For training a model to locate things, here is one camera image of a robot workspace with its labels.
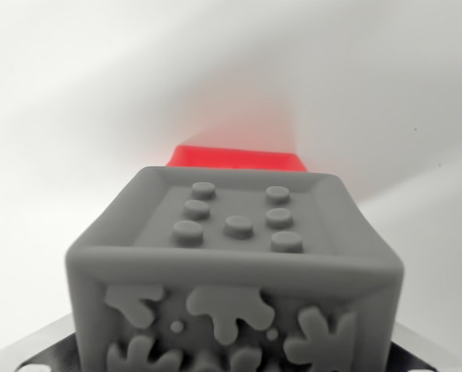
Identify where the black-tipped silver gripper left finger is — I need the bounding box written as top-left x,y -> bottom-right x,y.
0,312 -> 83,372

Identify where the black-tipped silver gripper right finger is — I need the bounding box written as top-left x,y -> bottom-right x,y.
386,321 -> 462,372

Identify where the grey embossed soft cube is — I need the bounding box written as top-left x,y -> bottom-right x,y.
64,165 -> 405,372

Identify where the red soft cube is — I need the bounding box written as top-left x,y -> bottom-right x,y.
164,144 -> 307,173

